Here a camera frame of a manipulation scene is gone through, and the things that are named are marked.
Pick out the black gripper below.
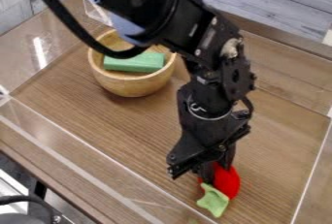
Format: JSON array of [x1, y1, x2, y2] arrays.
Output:
[[166, 85, 252, 184]]

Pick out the red plush strawberry toy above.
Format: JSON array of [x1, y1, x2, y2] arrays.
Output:
[[196, 163, 241, 218]]

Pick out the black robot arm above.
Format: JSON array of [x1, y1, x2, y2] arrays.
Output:
[[94, 0, 256, 183]]

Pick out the wooden bowl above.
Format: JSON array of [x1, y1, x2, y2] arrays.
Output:
[[87, 28, 178, 99]]

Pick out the green rectangular block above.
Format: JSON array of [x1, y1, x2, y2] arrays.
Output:
[[103, 52, 165, 73]]

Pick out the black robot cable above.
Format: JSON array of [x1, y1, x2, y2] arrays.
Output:
[[19, 0, 150, 60]]

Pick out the clear acrylic corner bracket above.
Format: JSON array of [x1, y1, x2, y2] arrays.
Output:
[[83, 0, 113, 27]]

